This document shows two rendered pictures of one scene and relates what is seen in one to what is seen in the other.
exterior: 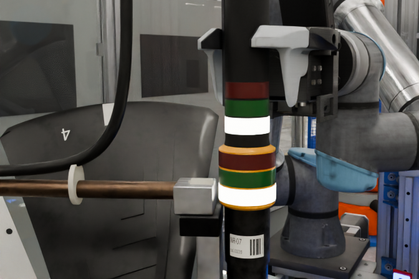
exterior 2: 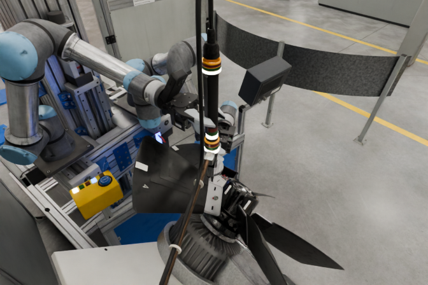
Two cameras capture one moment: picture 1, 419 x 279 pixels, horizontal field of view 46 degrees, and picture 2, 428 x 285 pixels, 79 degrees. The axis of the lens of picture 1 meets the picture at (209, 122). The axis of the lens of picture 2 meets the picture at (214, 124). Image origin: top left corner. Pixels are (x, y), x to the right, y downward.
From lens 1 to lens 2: 0.72 m
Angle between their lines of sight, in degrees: 79
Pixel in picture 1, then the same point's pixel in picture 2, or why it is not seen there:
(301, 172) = (47, 124)
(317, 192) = (57, 126)
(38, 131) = (139, 196)
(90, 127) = (146, 176)
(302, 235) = (62, 148)
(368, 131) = not seen: hidden behind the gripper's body
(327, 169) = (153, 123)
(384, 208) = (65, 111)
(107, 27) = not seen: outside the picture
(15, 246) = (113, 248)
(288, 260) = (66, 161)
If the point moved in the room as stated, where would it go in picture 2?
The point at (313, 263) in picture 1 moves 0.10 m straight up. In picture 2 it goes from (76, 154) to (69, 138)
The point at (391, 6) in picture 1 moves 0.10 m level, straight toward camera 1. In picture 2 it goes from (18, 10) to (34, 14)
